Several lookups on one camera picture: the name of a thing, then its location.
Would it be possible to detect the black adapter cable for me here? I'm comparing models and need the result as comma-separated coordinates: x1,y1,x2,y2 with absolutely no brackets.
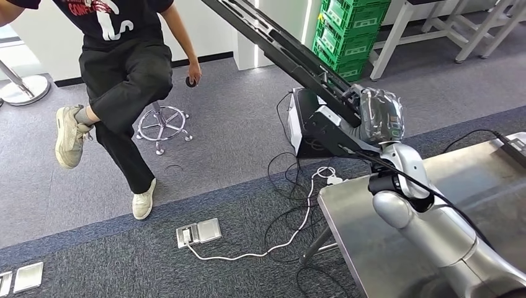
442,129,500,155

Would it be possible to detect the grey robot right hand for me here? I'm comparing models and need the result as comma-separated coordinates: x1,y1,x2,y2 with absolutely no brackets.
343,83,406,145

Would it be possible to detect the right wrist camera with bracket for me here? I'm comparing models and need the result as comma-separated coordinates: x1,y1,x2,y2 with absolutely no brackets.
303,104,381,159

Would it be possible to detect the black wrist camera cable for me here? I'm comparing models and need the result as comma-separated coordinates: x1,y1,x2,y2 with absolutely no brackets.
337,143,496,251

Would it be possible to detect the white power cable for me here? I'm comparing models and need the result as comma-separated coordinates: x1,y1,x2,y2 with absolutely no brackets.
185,165,338,262

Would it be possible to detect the chrome stool base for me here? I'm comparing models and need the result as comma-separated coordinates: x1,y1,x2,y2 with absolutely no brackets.
135,101,194,156

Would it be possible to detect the person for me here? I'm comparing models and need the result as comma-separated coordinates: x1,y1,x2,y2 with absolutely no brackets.
0,0,203,221

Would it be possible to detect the black glossy box device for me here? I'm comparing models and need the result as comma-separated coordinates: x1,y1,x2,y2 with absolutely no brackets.
287,87,373,160

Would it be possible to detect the chrome stanchion post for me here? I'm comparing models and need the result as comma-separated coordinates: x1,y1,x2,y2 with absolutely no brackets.
0,59,51,107

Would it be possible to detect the person's hand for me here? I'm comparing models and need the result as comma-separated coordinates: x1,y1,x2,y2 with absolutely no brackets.
185,60,203,88

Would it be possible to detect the stainless steel workbench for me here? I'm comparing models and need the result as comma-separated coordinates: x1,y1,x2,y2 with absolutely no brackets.
300,135,526,298

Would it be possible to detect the black plastic plate frame part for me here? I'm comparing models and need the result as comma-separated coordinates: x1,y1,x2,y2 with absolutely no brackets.
200,0,362,129

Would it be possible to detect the black power adapter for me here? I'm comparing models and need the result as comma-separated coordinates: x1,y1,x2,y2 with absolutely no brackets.
493,131,526,168

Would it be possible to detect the white metal frame table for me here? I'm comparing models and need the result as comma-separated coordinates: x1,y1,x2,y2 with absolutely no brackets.
478,0,526,59
368,0,508,82

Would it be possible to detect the green plastic crate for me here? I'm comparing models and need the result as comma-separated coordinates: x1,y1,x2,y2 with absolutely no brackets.
314,24,377,63
319,0,391,36
311,49,367,83

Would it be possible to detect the black floor cable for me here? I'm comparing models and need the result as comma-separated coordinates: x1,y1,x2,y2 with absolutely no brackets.
262,203,354,298
267,92,329,202

